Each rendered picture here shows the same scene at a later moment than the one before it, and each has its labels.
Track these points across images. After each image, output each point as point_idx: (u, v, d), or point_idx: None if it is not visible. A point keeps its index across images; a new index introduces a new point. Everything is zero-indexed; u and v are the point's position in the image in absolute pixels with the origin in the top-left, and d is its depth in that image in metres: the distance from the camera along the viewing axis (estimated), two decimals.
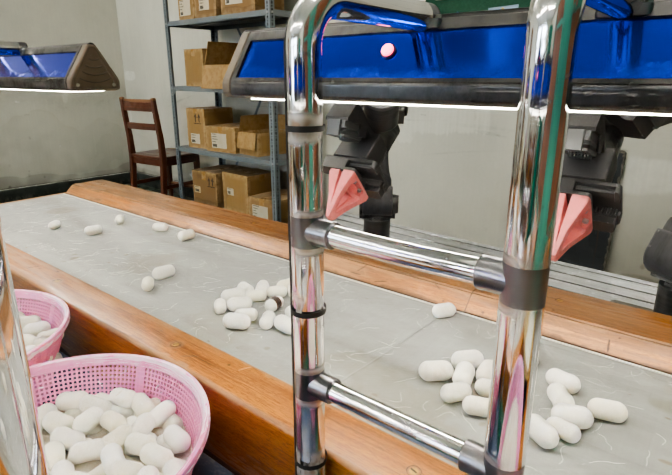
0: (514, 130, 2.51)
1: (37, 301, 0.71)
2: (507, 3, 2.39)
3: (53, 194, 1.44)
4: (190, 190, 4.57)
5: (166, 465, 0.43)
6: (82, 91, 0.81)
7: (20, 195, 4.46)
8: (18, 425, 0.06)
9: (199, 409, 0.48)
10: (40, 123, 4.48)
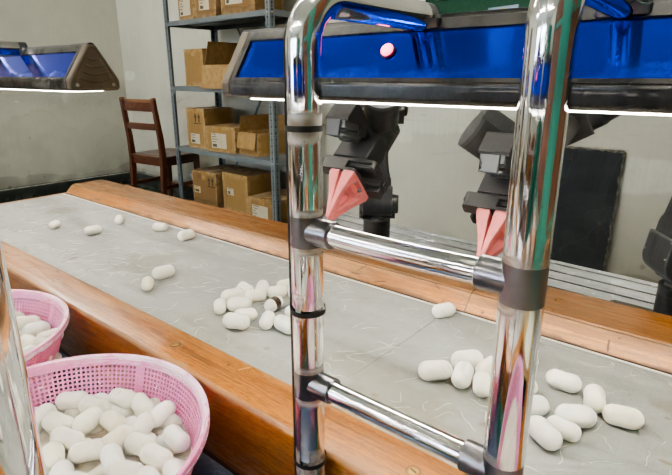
0: None
1: (37, 301, 0.71)
2: (507, 3, 2.39)
3: (53, 194, 1.44)
4: (190, 190, 4.57)
5: (166, 465, 0.43)
6: (81, 91, 0.81)
7: (20, 195, 4.46)
8: (15, 425, 0.06)
9: (199, 409, 0.48)
10: (40, 123, 4.48)
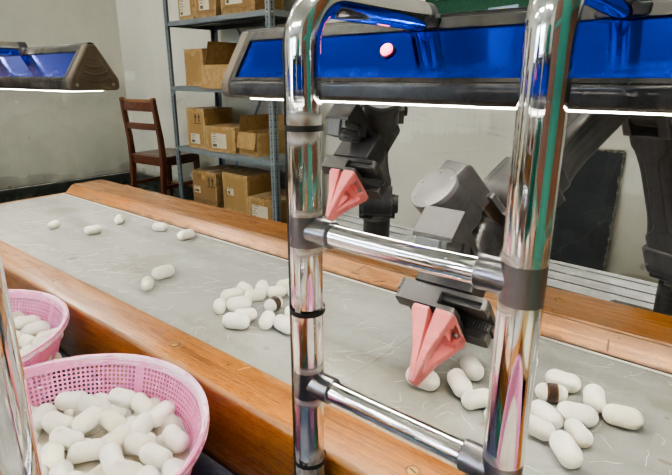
0: (514, 130, 2.51)
1: (36, 301, 0.71)
2: (507, 3, 2.39)
3: (53, 194, 1.44)
4: (190, 190, 4.57)
5: (165, 465, 0.43)
6: (81, 91, 0.81)
7: (20, 195, 4.46)
8: (11, 424, 0.06)
9: (199, 409, 0.48)
10: (40, 123, 4.48)
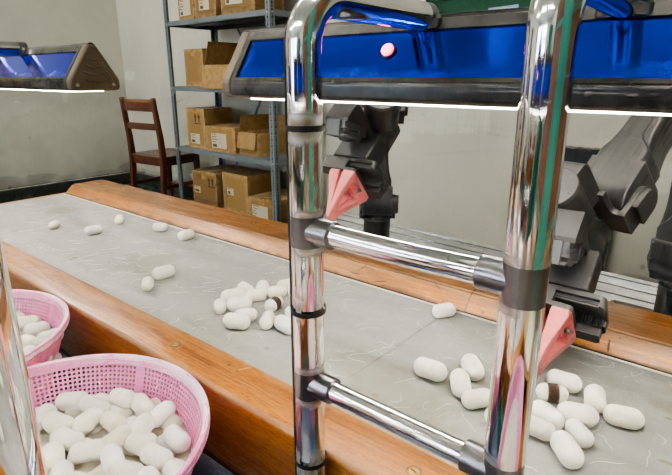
0: (514, 130, 2.51)
1: (37, 301, 0.71)
2: (507, 3, 2.39)
3: (53, 194, 1.44)
4: (190, 190, 4.57)
5: (166, 465, 0.43)
6: (81, 91, 0.81)
7: (20, 195, 4.46)
8: (16, 426, 0.06)
9: (199, 409, 0.48)
10: (40, 123, 4.48)
